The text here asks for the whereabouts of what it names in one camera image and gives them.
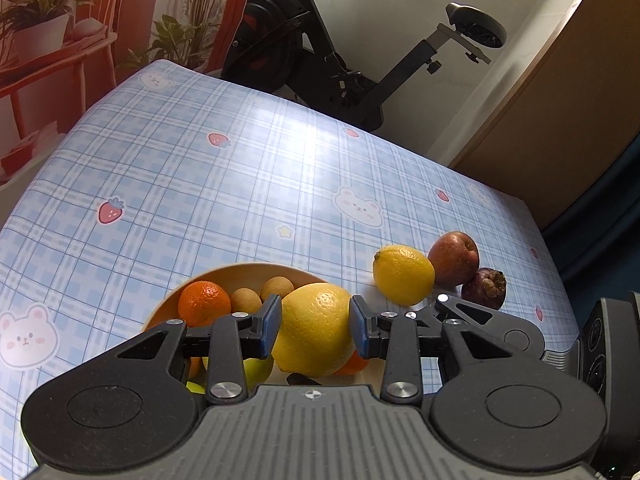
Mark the yellow lemon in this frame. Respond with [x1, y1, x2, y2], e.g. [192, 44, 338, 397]
[372, 245, 436, 306]

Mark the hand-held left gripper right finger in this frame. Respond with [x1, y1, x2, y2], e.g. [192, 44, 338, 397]
[348, 295, 502, 406]

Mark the large yellow orange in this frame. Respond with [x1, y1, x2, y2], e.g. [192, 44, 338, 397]
[270, 282, 359, 378]

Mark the wall poster with plants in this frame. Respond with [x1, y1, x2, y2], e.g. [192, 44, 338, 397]
[0, 0, 262, 187]

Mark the red apple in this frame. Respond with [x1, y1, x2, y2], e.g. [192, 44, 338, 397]
[427, 231, 481, 288]

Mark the cream round plate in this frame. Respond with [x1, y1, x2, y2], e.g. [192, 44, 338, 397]
[141, 262, 382, 393]

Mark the dark purple mangosteen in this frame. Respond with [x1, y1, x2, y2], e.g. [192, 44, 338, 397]
[460, 267, 508, 311]

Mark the brown wooden door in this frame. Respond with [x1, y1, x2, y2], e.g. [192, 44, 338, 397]
[449, 0, 640, 232]

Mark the dark teal curtain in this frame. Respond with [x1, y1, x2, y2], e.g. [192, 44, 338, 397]
[541, 127, 640, 333]

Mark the black exercise bike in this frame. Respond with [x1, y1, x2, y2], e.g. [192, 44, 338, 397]
[220, 0, 509, 134]

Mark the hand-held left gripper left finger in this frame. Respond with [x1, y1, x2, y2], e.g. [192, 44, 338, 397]
[118, 293, 284, 407]

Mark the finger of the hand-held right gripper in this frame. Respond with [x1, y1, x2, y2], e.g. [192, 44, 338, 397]
[406, 293, 502, 333]

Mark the tan longan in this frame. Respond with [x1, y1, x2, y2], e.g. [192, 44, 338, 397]
[260, 276, 296, 304]
[229, 287, 263, 316]

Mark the blue plaid tablecloth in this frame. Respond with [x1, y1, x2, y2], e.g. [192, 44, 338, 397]
[0, 58, 577, 480]

